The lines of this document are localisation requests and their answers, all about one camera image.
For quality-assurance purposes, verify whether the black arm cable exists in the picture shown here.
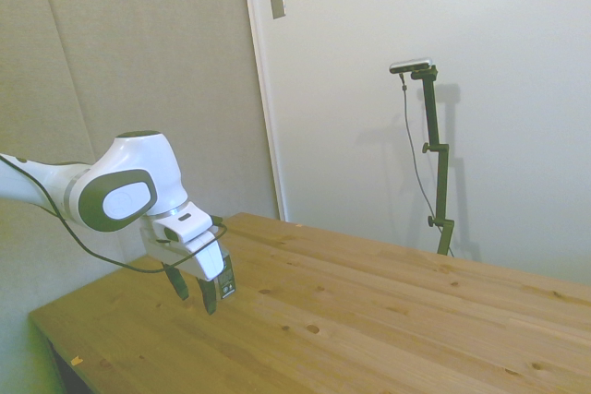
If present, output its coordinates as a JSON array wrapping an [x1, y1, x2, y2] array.
[[0, 153, 229, 275]]

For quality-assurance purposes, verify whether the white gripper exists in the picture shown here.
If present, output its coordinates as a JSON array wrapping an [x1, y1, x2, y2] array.
[[140, 226, 238, 316]]

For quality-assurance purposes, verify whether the white door frame trim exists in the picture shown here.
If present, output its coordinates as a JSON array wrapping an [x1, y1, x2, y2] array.
[[238, 0, 289, 222]]

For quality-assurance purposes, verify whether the dark green camera stand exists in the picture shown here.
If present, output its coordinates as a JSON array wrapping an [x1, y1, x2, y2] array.
[[410, 66, 457, 257]]

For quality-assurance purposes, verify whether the silver exterior camera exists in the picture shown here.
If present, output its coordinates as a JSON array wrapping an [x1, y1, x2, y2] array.
[[389, 57, 436, 76]]

